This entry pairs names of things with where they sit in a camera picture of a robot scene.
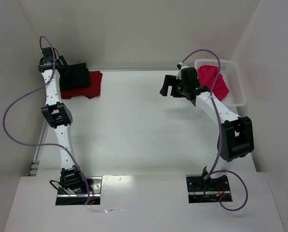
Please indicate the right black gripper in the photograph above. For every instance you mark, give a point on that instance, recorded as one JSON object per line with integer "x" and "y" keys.
{"x": 172, "y": 85}

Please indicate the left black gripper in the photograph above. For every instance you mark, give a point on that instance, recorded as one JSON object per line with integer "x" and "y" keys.
{"x": 70, "y": 75}

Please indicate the black t-shirt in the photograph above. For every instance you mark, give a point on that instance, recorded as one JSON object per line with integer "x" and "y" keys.
{"x": 74, "y": 76}

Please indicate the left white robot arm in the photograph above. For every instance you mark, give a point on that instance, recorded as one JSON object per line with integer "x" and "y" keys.
{"x": 60, "y": 119}

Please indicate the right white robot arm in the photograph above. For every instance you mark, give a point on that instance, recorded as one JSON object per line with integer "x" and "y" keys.
{"x": 235, "y": 138}

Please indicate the folded red t-shirt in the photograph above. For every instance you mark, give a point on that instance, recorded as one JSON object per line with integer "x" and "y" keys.
{"x": 94, "y": 90}

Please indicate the white plastic basket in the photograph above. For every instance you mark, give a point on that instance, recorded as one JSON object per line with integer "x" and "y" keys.
{"x": 231, "y": 75}

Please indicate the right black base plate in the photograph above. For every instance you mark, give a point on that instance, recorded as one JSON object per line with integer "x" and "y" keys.
{"x": 212, "y": 191}

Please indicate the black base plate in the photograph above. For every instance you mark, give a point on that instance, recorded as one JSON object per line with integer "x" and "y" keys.
{"x": 212, "y": 191}
{"x": 66, "y": 196}

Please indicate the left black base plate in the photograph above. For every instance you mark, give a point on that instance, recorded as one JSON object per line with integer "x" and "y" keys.
{"x": 66, "y": 196}

